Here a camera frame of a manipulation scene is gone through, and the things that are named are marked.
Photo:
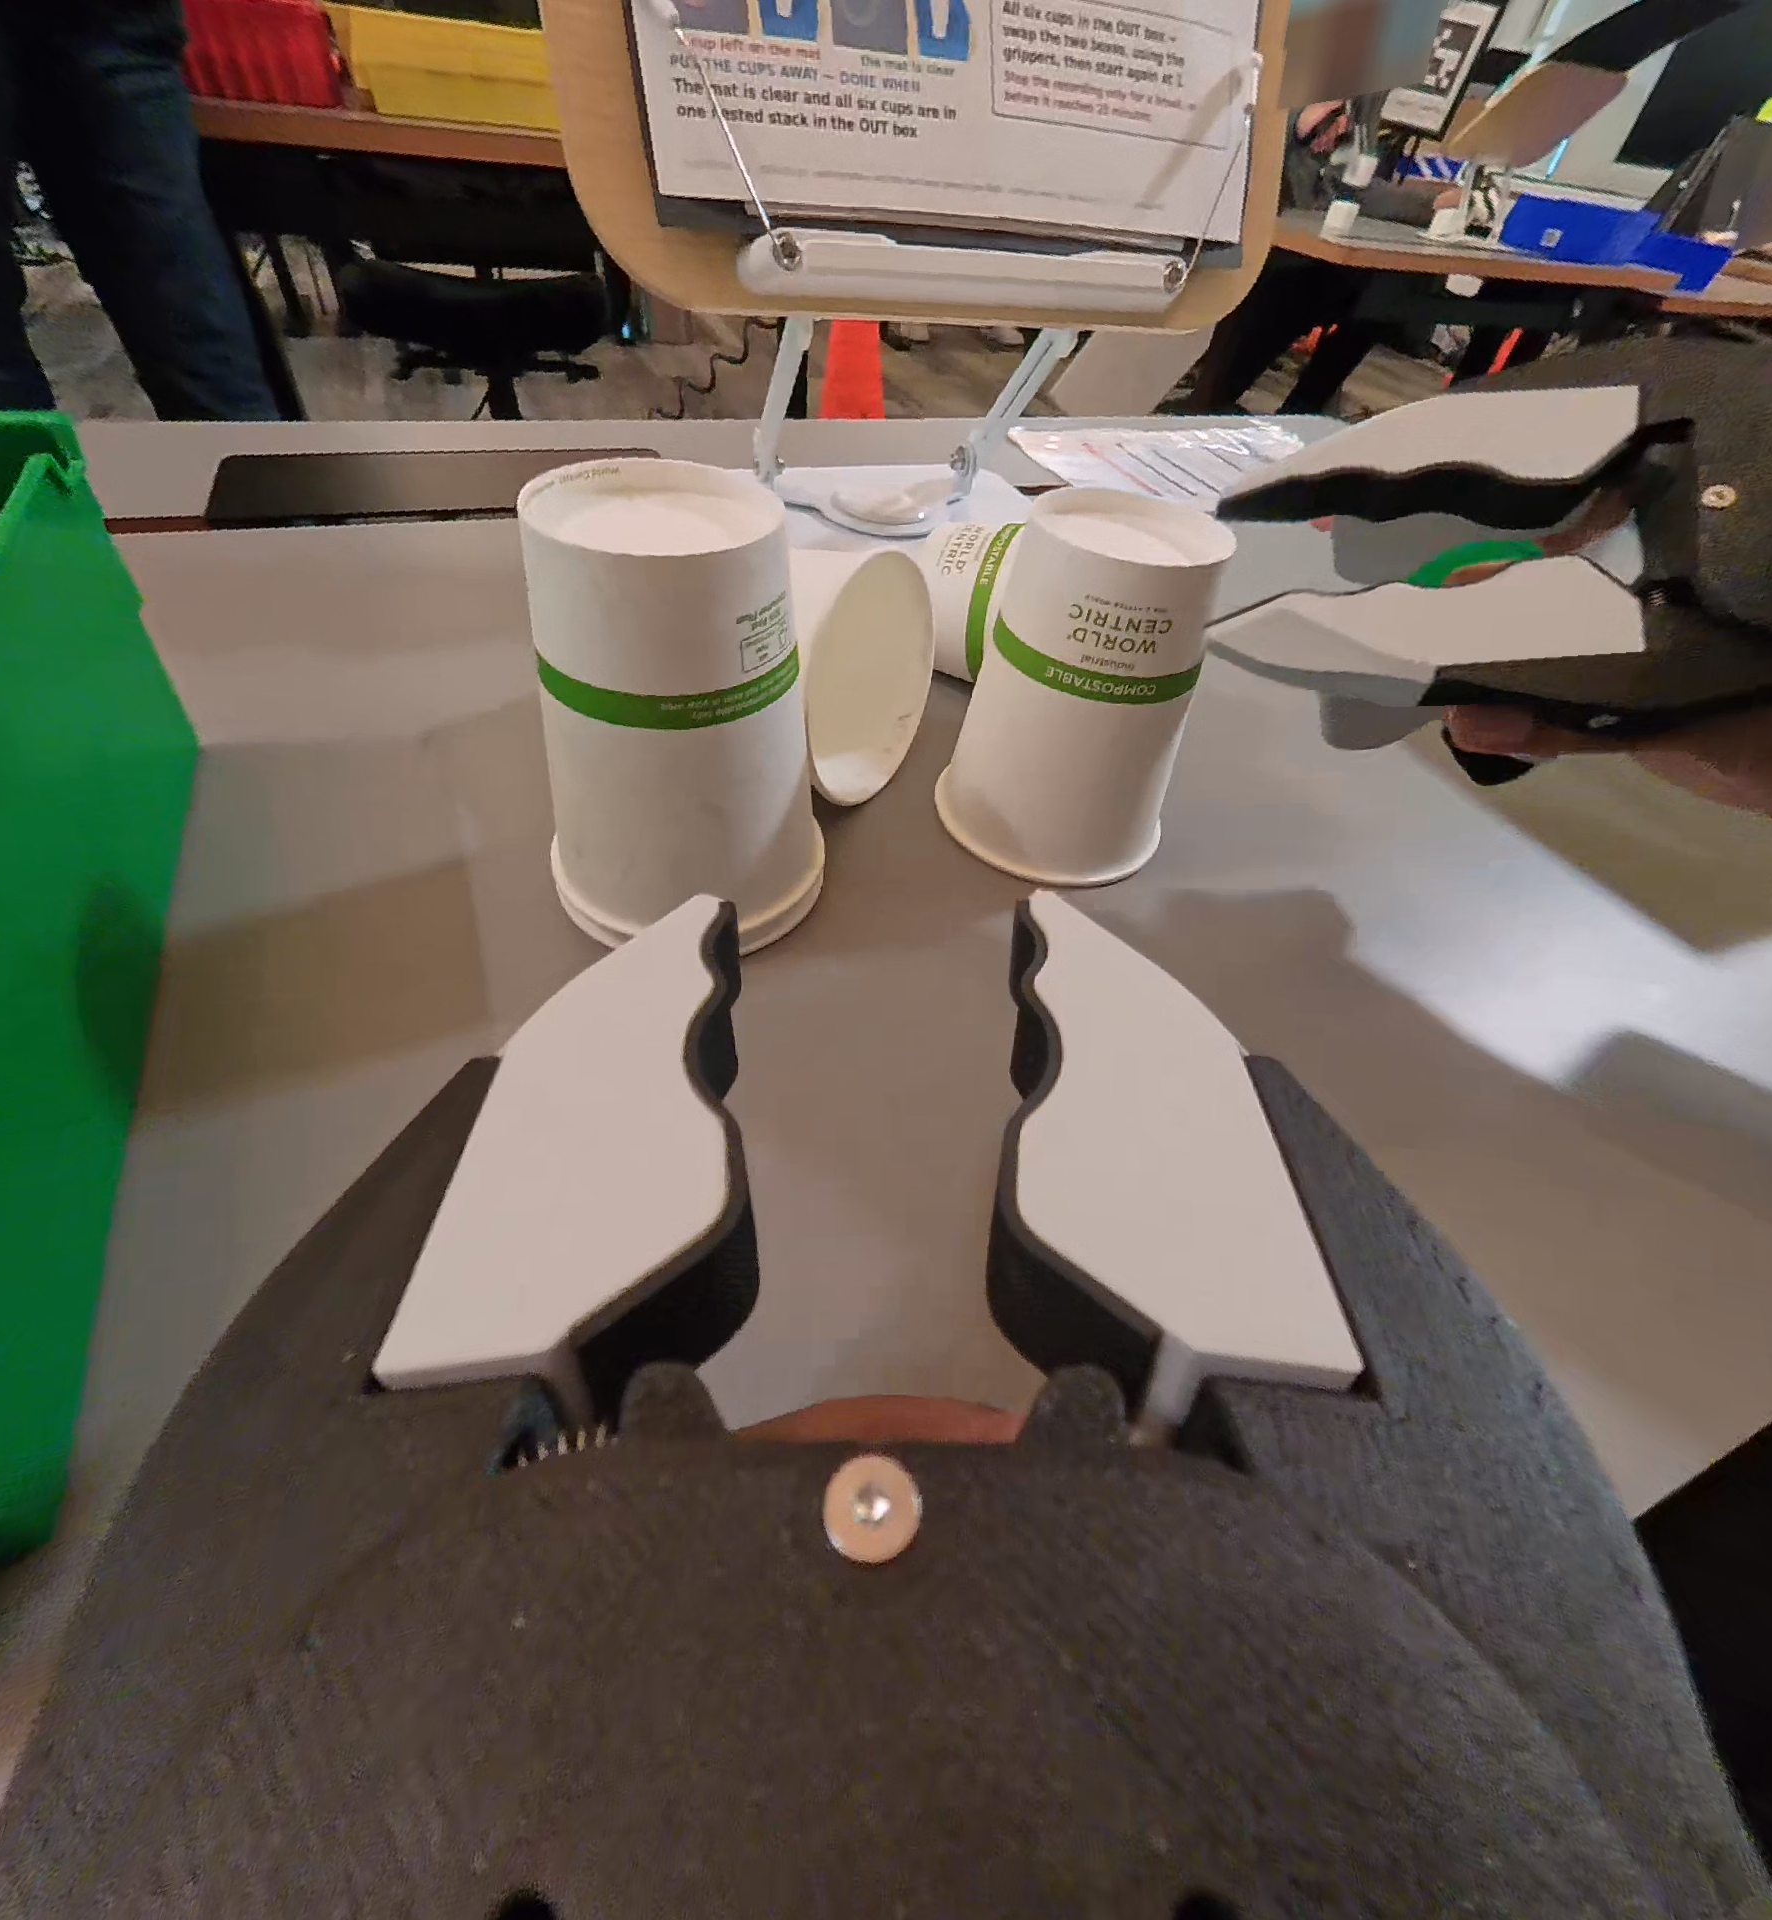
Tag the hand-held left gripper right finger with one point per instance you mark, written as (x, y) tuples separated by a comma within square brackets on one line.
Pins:
[(1171, 1186)]

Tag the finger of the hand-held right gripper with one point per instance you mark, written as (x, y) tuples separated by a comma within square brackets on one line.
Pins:
[(1501, 622), (1501, 442)]

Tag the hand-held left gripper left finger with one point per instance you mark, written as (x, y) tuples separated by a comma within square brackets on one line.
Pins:
[(557, 1186)]

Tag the white paper cup green band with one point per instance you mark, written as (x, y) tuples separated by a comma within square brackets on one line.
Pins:
[(675, 811), (870, 676), (1065, 765)]

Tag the green plastic bin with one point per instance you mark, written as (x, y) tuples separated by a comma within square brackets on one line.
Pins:
[(46, 974)]

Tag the grey desk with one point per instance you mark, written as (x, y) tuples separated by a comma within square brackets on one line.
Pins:
[(1351, 974)]

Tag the person's right hand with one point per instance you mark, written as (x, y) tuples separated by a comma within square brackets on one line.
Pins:
[(1726, 750)]

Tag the blue plastic bin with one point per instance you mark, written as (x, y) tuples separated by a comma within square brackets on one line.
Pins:
[(1575, 229)]

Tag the laminated paper sheet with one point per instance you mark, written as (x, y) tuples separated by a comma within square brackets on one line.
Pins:
[(1126, 459)]

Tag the white board stand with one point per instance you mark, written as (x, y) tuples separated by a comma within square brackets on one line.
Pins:
[(961, 269)]

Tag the orange traffic cone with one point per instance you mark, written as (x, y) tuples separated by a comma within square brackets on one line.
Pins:
[(852, 375)]

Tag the printed instruction board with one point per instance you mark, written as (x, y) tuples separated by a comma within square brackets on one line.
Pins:
[(946, 89)]

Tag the black office chair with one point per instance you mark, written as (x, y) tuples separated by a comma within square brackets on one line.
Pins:
[(466, 316)]

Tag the yellow plastic bin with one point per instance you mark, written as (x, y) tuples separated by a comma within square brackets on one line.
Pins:
[(451, 67)]

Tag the red plastic bin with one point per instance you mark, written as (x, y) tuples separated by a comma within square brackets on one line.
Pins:
[(263, 52)]

